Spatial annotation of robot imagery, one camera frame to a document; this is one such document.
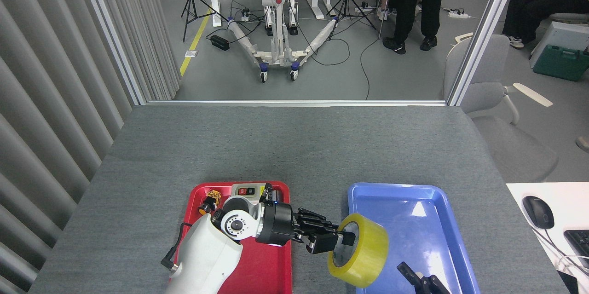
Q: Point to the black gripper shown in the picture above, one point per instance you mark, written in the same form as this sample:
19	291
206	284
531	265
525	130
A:
276	225

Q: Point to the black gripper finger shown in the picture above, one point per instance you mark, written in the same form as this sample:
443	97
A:
409	275

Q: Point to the yellow tape roll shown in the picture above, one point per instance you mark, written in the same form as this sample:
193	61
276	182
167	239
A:
368	248

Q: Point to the blue plastic tray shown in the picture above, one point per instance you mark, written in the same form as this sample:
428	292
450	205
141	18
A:
428	239

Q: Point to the red plastic tray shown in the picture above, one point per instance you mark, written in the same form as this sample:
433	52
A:
271	266

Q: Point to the orange black push button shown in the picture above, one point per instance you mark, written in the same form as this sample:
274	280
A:
208	203

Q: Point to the black computer mouse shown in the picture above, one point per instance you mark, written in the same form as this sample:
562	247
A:
538	213

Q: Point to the grey office chair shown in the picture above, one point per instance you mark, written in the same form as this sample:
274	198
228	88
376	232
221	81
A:
506	137

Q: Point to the black keyboard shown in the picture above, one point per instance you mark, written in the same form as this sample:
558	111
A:
580	245

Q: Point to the white side table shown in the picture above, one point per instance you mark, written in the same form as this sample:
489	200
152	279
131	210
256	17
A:
566	202

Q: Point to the black power adapter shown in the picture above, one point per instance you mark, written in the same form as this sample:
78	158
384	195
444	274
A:
220	43

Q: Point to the white floor socket plate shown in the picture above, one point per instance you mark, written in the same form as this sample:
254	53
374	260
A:
191	54

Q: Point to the white power strip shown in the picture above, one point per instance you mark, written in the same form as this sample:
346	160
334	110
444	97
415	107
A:
458	14

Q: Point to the green plastic case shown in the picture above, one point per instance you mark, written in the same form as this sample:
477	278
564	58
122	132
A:
559	61

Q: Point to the grey plastic case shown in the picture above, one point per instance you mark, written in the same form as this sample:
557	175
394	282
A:
566	34

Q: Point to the silver black cylinder switch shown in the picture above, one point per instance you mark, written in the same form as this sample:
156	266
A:
277	193

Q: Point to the white switch box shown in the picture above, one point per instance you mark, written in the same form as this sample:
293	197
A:
246	189

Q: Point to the silver frame rail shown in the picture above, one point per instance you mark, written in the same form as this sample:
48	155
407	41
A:
294	102

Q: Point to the silver frame post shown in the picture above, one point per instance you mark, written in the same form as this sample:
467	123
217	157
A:
112	31
485	31

